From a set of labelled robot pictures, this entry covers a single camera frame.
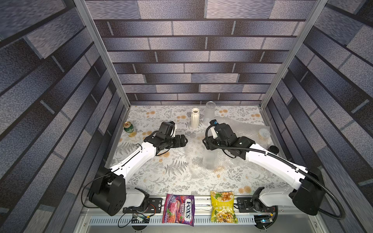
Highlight ribbed clear glass vase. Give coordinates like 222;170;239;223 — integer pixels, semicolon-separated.
202;149;219;170

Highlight white ribbed ceramic vase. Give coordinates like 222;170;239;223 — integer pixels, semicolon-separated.
190;108;200;130

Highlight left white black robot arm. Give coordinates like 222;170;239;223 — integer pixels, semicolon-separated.
88;121;188;216

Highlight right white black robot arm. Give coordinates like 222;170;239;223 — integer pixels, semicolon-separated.
203;119;325;216

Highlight green drink can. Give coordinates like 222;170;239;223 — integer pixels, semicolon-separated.
123;121;135;134

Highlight white lidded cup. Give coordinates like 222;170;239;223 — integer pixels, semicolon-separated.
258;128;271;140

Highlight yellow snack bag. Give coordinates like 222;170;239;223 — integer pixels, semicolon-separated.
210;191;238;224

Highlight purple Fox's candy bag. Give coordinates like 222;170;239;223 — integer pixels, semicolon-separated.
162;194;195;227

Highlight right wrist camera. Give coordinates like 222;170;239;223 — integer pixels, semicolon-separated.
210;119;219;139

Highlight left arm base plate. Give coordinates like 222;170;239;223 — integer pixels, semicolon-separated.
122;197;163;214

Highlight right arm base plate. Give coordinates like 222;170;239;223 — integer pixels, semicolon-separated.
235;197;277;214

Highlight aluminium front rail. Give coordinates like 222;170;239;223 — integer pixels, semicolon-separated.
74;196;329;233

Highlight right black corrugated cable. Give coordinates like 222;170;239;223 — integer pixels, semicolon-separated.
204;124;346;229

